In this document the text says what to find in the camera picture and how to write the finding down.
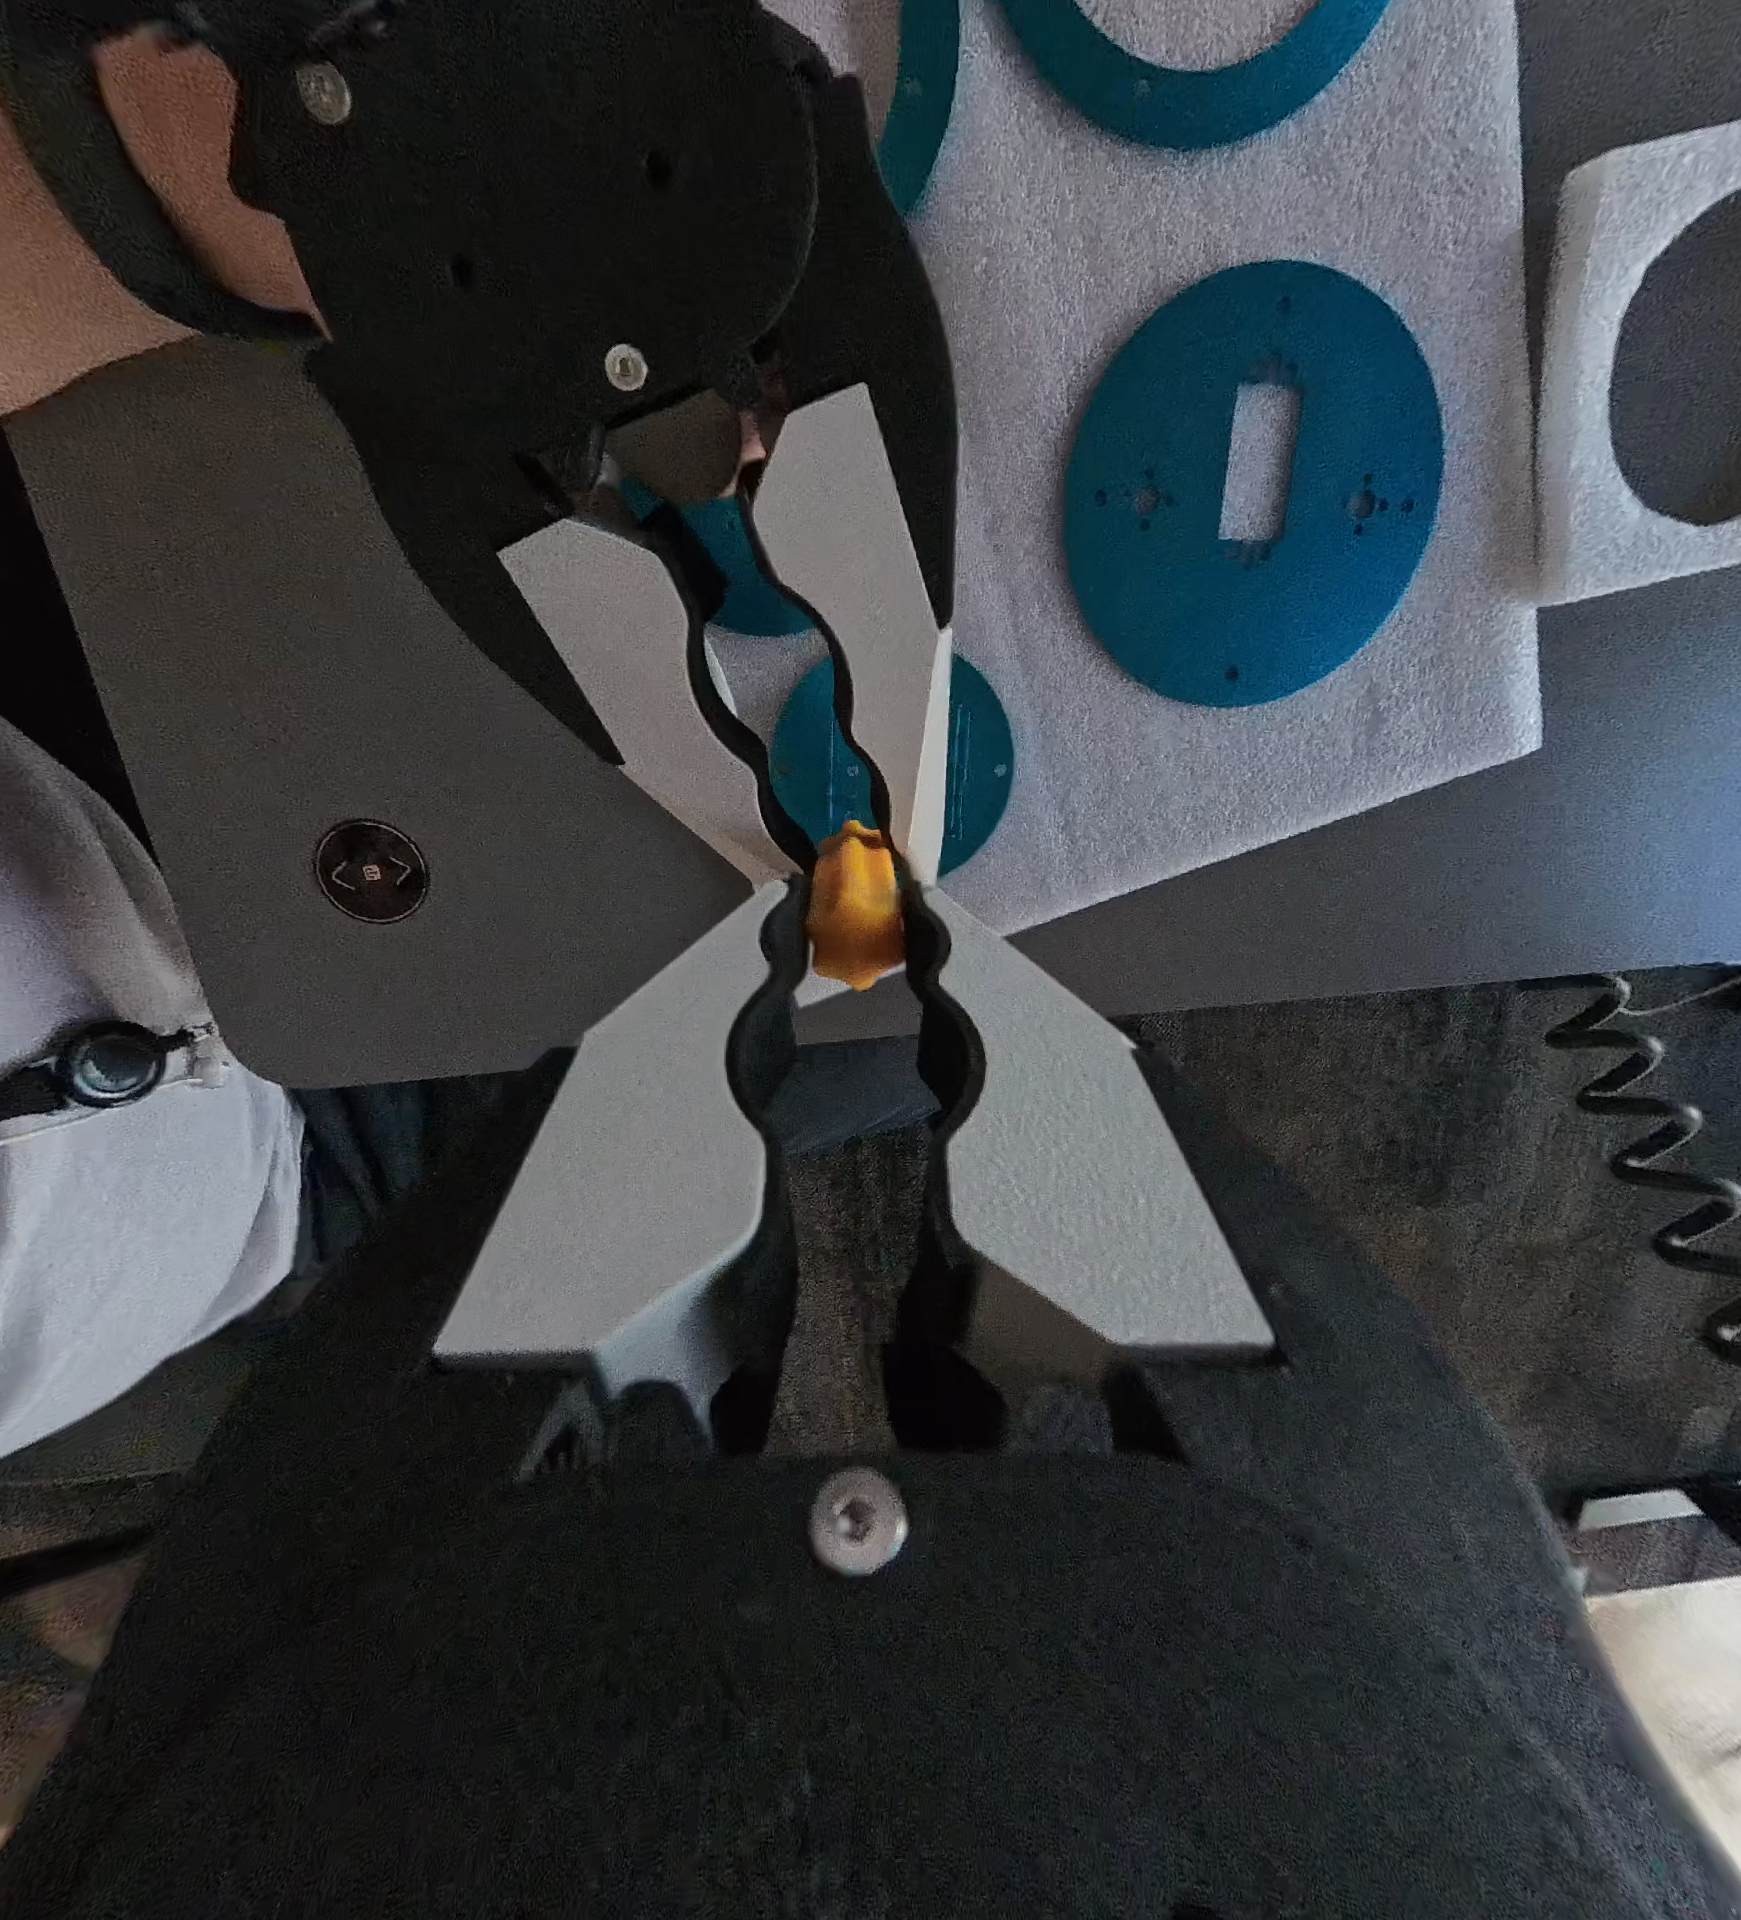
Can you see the white foam frame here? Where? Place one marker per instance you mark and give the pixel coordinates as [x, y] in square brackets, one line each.
[1575, 525]

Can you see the small blue metal disc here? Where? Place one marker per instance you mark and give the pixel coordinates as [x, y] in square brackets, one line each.
[749, 586]

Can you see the white foam sheet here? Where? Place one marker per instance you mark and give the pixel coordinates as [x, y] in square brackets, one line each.
[1470, 374]

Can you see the person's left hand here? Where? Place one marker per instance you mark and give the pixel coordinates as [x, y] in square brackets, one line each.
[187, 165]

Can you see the dark pants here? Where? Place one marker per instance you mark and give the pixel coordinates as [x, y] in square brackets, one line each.
[359, 1173]

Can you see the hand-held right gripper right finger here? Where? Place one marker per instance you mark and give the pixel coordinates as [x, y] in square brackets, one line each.
[1094, 1201]

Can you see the blue disc with rectangular cutout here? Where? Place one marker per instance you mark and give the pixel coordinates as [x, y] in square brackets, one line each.
[1155, 602]

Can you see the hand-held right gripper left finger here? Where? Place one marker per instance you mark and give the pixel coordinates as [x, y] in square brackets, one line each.
[615, 1201]

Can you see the black wristband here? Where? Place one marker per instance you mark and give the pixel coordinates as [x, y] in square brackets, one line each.
[74, 175]

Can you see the black round desk grommet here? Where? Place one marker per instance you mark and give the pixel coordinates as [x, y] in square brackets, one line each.
[371, 870]

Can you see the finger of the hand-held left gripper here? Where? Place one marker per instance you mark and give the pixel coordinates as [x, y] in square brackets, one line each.
[854, 525]
[615, 631]

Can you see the blue perforated mounting disc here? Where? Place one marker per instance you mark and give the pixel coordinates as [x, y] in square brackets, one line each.
[983, 764]

